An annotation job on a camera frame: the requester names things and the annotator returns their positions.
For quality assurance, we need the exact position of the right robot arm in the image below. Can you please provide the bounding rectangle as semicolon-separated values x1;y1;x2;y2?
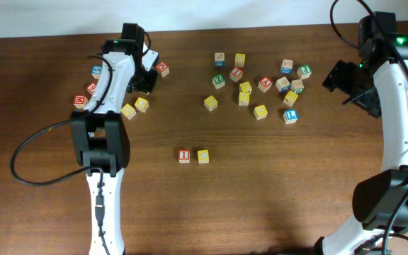
314;11;408;254

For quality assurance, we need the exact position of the blue L block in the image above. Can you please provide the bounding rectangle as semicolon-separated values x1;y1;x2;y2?
283;109;299;124

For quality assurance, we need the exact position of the red Q block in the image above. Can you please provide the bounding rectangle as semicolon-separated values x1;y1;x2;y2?
156;62;170;78

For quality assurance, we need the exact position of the red i block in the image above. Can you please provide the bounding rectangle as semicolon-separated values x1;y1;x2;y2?
178;149;191;164
229;67;243;82

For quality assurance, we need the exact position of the yellow block centre left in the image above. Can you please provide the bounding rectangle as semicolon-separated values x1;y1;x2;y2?
204;96;218;111

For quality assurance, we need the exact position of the green sided wooden block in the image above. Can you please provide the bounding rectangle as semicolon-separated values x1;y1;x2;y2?
290;79;304;94

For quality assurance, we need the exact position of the yellow block top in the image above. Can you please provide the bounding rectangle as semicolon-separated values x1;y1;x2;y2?
234;53;246;68

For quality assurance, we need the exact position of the yellow block left lower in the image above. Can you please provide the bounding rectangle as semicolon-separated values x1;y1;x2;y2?
120;103;136;120

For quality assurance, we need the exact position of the yellow block left upper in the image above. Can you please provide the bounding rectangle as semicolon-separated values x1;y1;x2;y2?
135;97;149;113

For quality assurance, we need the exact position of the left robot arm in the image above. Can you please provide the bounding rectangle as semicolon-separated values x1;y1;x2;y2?
70;23;159;254

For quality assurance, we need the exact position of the blue picture block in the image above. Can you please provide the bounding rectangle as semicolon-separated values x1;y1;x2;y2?
214;52;225;67
280;59;293;74

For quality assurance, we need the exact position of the blue picture block right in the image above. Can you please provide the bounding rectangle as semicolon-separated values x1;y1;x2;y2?
280;59;293;74

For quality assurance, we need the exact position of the red A block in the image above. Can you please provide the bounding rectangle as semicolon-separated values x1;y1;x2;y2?
258;76;273;93

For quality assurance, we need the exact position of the yellow C block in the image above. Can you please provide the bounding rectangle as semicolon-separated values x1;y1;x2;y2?
198;149;210;164

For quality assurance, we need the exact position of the blue 5 block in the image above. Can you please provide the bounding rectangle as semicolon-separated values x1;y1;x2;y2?
91;65;102;79

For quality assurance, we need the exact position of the yellow block centre upper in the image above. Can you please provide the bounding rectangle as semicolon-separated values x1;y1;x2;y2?
239;81;252;94

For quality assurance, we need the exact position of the red M block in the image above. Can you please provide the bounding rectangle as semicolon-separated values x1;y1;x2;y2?
73;95;89;109

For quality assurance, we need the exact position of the green Z block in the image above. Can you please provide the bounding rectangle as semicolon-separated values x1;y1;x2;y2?
212;74;225;89

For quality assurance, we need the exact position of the yellow block centre lower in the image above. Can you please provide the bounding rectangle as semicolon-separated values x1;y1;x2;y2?
238;92;250;106

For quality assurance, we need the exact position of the green J block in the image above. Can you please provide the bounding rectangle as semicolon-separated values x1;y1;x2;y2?
297;64;312;79

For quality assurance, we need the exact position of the red 6 block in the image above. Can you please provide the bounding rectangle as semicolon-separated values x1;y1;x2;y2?
86;82;97;95

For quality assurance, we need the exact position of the blue sided wooden block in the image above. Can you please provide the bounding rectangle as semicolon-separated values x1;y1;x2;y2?
276;76;290;93

